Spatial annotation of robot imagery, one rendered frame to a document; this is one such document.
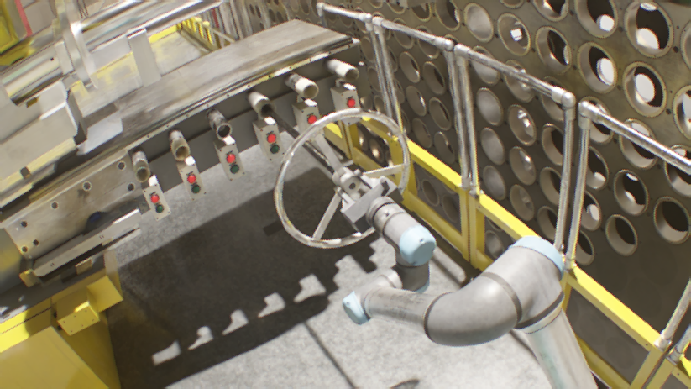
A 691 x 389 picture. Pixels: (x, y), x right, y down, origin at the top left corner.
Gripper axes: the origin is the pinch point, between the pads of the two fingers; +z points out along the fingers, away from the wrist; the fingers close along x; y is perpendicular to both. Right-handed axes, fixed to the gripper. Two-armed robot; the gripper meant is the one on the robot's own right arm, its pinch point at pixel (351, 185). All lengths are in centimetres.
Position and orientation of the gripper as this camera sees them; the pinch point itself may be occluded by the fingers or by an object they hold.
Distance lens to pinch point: 128.3
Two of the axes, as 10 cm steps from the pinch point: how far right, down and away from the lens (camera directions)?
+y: -4.3, -6.4, -6.4
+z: -4.6, -4.5, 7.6
